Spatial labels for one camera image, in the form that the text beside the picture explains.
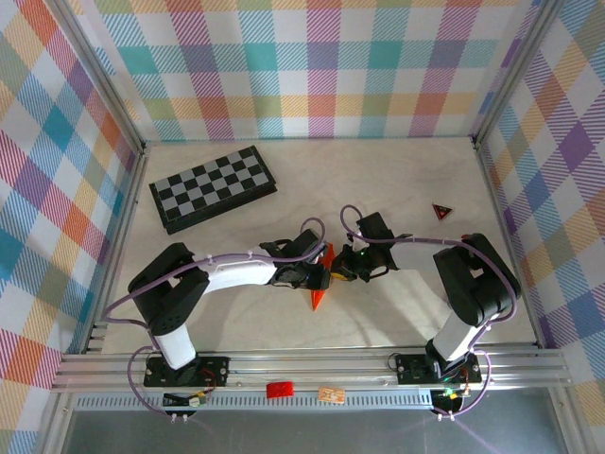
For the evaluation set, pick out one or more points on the orange paper sheet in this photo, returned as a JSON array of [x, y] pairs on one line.
[[317, 299]]

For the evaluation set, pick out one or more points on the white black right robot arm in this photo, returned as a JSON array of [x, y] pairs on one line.
[[477, 279]]

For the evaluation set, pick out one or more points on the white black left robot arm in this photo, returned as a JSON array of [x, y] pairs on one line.
[[236, 274]]

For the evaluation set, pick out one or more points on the black red triangular badge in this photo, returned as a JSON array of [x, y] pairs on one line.
[[442, 211]]

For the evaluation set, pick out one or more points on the red rectangular block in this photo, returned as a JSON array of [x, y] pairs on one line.
[[280, 389]]

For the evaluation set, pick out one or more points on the small orange printed label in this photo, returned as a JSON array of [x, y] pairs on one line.
[[331, 395]]

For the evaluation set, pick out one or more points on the black grey chessboard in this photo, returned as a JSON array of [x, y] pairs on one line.
[[212, 184]]

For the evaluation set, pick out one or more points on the aluminium frame rail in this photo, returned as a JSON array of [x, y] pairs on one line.
[[307, 371]]

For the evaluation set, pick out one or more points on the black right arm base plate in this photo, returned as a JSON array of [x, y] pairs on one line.
[[411, 369]]

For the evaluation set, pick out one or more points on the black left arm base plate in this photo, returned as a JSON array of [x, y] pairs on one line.
[[212, 371]]

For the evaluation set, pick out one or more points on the aluminium side rail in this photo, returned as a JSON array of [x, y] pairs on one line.
[[495, 203], [124, 236]]

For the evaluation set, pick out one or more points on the aluminium frame post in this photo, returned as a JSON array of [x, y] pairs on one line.
[[515, 71], [97, 71]]

